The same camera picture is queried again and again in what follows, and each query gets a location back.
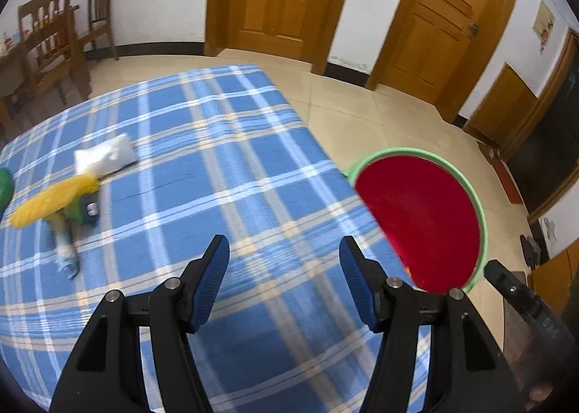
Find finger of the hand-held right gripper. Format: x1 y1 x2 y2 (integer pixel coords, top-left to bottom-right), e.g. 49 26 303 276
485 260 571 341

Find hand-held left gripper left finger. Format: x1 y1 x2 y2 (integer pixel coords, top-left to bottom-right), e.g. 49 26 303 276
49 234 231 413

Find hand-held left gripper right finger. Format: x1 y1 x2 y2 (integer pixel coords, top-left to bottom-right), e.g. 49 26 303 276
338 236 528 413

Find red basin with green rim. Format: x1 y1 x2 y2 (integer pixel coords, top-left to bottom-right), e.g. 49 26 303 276
342 147 487 295

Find dark shoes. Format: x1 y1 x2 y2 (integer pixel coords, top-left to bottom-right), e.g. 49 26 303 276
519 234 541 266

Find red floor mat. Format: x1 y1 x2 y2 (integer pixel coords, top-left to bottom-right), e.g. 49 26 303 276
491 160 525 206

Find blue plaid tablecloth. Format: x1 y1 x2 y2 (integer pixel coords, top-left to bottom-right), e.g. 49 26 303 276
0 64 432 413

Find crumpled white tissue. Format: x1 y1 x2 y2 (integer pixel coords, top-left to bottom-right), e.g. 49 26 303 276
73 134 139 177

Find yellow foam net sleeve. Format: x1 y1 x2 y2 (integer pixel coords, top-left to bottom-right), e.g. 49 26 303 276
9 173 100 229

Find plain wooden door panel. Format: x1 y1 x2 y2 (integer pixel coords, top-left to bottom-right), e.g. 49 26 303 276
464 62 539 160

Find green clover-shaped container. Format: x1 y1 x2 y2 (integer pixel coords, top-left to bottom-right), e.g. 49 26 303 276
0 168 14 217

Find wooden door with latch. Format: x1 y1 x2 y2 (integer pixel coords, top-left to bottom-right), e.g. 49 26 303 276
368 0 525 124

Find wooden dining table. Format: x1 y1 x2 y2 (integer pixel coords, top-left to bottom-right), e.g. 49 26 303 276
0 39 28 138

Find tall wooden dining chair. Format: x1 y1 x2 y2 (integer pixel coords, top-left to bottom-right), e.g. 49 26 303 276
17 0 93 106

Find wall poster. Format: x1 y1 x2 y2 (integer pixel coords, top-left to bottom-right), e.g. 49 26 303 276
531 0 556 52

